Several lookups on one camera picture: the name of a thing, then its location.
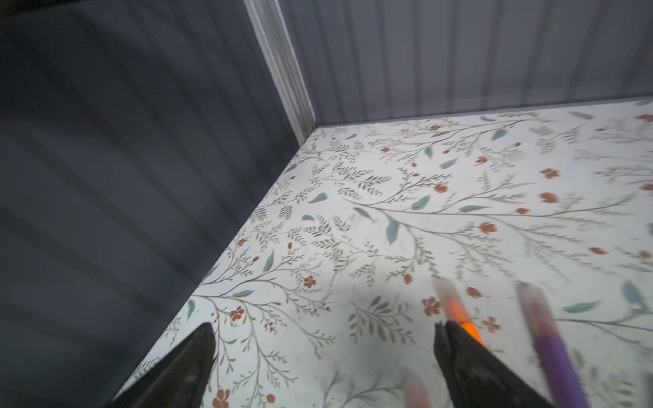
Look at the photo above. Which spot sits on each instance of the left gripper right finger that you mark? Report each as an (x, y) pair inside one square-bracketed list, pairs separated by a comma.
[(475, 377)]

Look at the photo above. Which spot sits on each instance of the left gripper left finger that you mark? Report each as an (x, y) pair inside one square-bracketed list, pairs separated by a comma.
[(179, 379)]

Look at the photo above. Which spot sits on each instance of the orange marker pen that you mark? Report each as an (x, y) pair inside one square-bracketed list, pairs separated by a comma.
[(454, 307)]

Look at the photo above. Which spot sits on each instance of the purple marker pen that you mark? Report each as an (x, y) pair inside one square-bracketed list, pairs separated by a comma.
[(561, 376)]

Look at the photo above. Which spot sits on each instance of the floral patterned table mat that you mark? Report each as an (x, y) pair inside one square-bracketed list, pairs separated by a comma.
[(326, 298)]

